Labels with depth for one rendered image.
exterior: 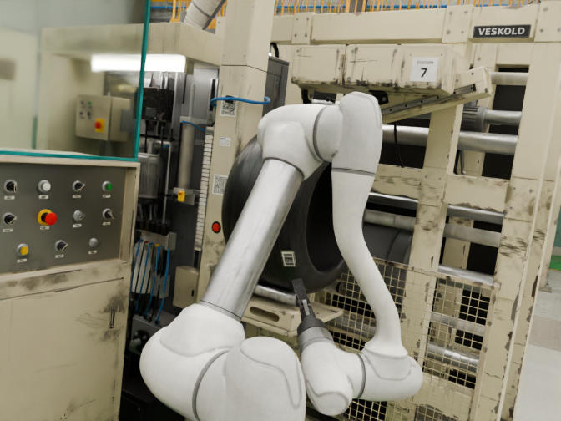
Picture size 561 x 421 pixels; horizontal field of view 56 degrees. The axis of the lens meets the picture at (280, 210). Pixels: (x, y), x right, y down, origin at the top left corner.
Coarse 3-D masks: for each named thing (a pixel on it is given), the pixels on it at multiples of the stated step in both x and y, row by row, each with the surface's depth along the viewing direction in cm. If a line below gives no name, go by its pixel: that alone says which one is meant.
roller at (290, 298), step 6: (258, 282) 178; (258, 288) 176; (264, 288) 175; (270, 288) 174; (276, 288) 174; (282, 288) 174; (258, 294) 177; (264, 294) 175; (270, 294) 174; (276, 294) 172; (282, 294) 171; (288, 294) 170; (294, 294) 170; (276, 300) 173; (282, 300) 171; (288, 300) 170; (294, 300) 169; (294, 306) 170
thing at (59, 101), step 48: (0, 0) 143; (48, 0) 155; (96, 0) 168; (144, 0) 183; (0, 48) 146; (48, 48) 157; (96, 48) 171; (144, 48) 186; (0, 96) 148; (48, 96) 160; (96, 96) 174; (0, 144) 150; (48, 144) 162; (96, 144) 177
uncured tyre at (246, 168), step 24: (240, 168) 166; (240, 192) 163; (312, 192) 161; (288, 216) 156; (312, 216) 212; (288, 240) 158; (312, 240) 209; (312, 264) 168; (336, 264) 187; (288, 288) 172; (312, 288) 175
